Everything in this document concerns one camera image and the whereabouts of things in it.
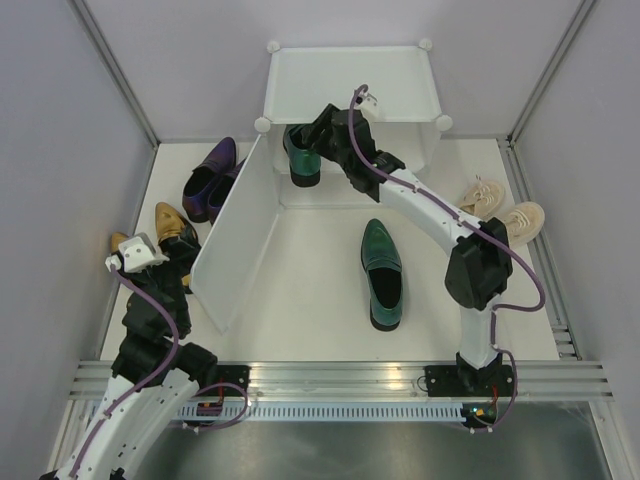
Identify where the green loafer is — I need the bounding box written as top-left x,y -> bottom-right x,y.
282,125 -> 321,188
360,218 -> 404,332

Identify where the white cabinet door panel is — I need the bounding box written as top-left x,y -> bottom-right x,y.
191,135 -> 280,334

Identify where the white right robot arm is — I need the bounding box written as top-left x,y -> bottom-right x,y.
283,105 -> 513,396

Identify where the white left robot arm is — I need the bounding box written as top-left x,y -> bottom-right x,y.
45,233 -> 219,479

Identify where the gold pointed shoe rear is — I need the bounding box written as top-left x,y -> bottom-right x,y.
155,202 -> 201,295

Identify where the gold pointed shoe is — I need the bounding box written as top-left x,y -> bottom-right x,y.
155,202 -> 201,295
110,232 -> 129,255

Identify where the gold pointed shoe front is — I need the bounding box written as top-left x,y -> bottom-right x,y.
110,232 -> 129,255

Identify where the white plastic shoe cabinet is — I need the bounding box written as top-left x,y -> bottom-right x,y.
253,38 -> 454,211

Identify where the purple loafer right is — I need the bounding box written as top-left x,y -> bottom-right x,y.
206,160 -> 245,224

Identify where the purple loafer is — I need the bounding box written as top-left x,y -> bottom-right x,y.
206,160 -> 245,224
182,137 -> 237,223

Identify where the purple loafer left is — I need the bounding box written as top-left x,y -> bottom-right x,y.
182,137 -> 237,223

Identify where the beige sneaker rear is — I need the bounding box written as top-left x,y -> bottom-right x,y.
458,176 -> 506,220

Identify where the beige sneaker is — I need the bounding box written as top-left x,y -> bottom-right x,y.
500,202 -> 545,249
458,176 -> 506,220

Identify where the beige sneaker front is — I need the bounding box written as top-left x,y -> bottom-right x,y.
500,202 -> 545,249

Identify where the white slotted cable duct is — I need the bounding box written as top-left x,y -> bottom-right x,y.
175,402 -> 466,424

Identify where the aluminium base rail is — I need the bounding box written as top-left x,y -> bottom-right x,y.
67,359 -> 615,401

